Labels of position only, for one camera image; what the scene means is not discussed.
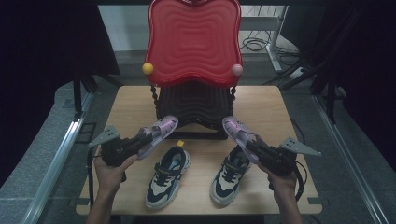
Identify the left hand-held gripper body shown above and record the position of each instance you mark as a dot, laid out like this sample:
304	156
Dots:
116	154

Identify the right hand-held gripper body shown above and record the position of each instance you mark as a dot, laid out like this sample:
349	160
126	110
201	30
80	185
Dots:
280	161

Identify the purple jelly sandal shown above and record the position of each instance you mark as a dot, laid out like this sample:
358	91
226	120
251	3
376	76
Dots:
236	130
163	129

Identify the navy and cream sneaker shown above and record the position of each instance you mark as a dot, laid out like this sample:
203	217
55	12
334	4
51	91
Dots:
165	183
225	183

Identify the red and black shoe rack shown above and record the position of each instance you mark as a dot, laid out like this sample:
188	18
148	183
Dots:
193	46

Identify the person's right hand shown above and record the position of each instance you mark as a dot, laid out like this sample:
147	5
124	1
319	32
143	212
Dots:
283	185

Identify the person's left hand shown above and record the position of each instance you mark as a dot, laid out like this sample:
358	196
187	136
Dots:
110	177

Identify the black metal stand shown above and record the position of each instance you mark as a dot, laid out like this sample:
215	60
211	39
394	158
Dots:
323	81
77	96

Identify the white power strip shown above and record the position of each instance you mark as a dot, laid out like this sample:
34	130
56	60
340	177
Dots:
296	73

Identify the black curtain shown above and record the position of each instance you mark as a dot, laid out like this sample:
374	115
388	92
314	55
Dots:
46	62
367	77

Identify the black floor bracket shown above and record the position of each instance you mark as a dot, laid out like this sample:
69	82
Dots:
87	132

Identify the aluminium rail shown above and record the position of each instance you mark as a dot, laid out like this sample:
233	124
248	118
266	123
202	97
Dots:
59	165
345	155

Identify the white desk frame leg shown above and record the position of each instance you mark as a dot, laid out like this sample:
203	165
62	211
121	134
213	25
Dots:
275	37

